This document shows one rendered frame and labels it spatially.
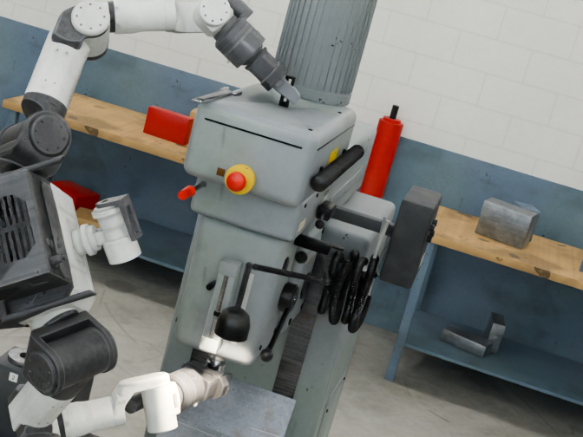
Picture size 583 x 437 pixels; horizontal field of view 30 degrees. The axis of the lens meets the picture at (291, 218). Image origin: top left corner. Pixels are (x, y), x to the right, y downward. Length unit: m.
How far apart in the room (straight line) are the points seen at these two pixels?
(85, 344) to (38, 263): 0.20
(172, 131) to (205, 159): 4.12
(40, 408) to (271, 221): 0.61
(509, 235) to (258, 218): 3.90
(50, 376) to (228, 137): 0.59
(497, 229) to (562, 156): 0.71
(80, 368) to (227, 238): 0.51
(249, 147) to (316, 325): 0.81
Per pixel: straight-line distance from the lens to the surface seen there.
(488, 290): 6.75
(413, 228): 2.58
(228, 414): 2.96
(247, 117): 2.18
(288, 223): 2.29
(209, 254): 2.39
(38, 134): 2.13
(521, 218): 6.08
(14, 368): 2.71
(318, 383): 2.92
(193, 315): 2.44
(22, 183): 2.00
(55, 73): 2.23
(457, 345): 6.26
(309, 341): 2.88
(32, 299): 2.07
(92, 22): 2.26
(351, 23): 2.53
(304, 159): 2.16
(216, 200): 2.33
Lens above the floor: 2.28
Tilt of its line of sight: 15 degrees down
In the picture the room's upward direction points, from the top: 15 degrees clockwise
